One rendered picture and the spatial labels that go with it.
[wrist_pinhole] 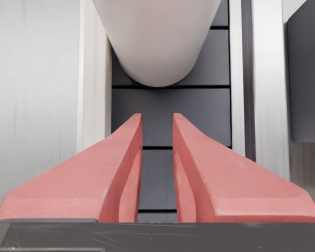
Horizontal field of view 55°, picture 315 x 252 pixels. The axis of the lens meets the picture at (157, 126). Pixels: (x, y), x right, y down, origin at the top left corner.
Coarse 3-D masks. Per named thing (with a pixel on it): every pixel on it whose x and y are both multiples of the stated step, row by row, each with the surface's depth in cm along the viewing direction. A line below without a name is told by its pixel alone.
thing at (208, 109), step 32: (224, 0) 20; (224, 32) 19; (224, 64) 19; (128, 96) 19; (160, 96) 19; (192, 96) 19; (224, 96) 19; (160, 128) 19; (224, 128) 19; (160, 160) 19; (160, 192) 18
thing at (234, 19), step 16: (80, 0) 20; (240, 0) 20; (80, 16) 20; (240, 16) 20; (80, 32) 20; (240, 32) 20; (80, 48) 20; (240, 48) 19; (80, 64) 19; (240, 64) 19; (80, 80) 19; (240, 80) 19; (80, 96) 19; (240, 96) 19; (80, 112) 19; (240, 112) 19; (80, 128) 19; (240, 128) 19; (80, 144) 19; (240, 144) 19
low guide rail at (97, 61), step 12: (84, 12) 16; (96, 12) 16; (84, 24) 16; (96, 24) 16; (84, 36) 16; (96, 36) 16; (84, 48) 16; (96, 48) 16; (108, 48) 16; (84, 60) 16; (96, 60) 16; (108, 60) 16; (84, 72) 16; (96, 72) 16; (108, 72) 16; (84, 84) 16; (96, 84) 16; (108, 84) 16; (84, 96) 16; (96, 96) 15; (108, 96) 16; (84, 108) 15; (96, 108) 15; (108, 108) 16; (84, 120) 15; (96, 120) 15; (108, 120) 16; (84, 132) 15; (96, 132) 15; (108, 132) 16; (84, 144) 15
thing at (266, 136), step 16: (256, 0) 11; (272, 0) 11; (256, 16) 11; (272, 16) 11; (256, 32) 11; (272, 32) 11; (256, 48) 11; (272, 48) 11; (256, 64) 11; (272, 64) 11; (256, 80) 11; (272, 80) 11; (256, 96) 11; (272, 96) 11; (256, 112) 11; (272, 112) 11; (256, 128) 11; (272, 128) 11; (256, 144) 11; (272, 144) 11; (256, 160) 11; (272, 160) 10; (288, 160) 11; (288, 176) 10
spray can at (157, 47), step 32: (96, 0) 10; (128, 0) 8; (160, 0) 8; (192, 0) 8; (128, 32) 11; (160, 32) 10; (192, 32) 11; (128, 64) 15; (160, 64) 14; (192, 64) 17
